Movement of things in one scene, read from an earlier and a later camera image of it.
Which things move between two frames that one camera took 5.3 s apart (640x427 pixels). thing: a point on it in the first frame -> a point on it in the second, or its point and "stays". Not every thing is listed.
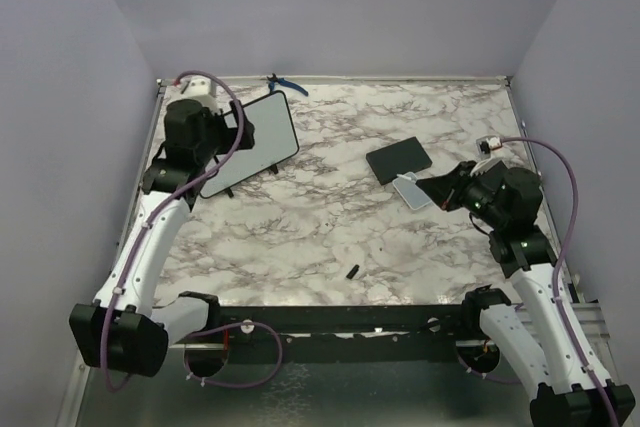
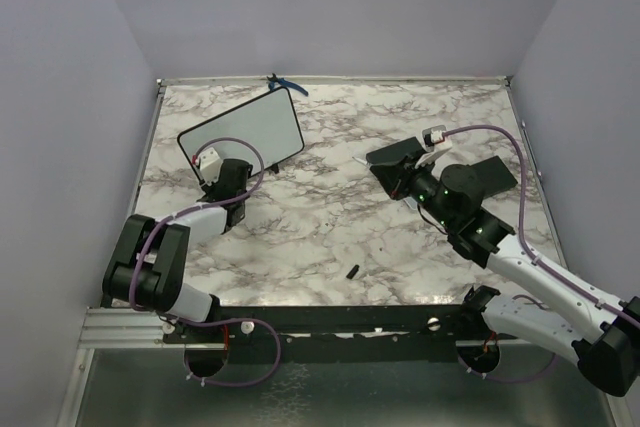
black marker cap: x=353 y=271 stays
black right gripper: x=447 y=189 -> x=395 y=177
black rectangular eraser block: x=398 y=159 stays
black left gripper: x=231 y=134 -> x=210 y=189
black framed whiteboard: x=275 y=137 stays
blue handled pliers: x=274 y=79 stays
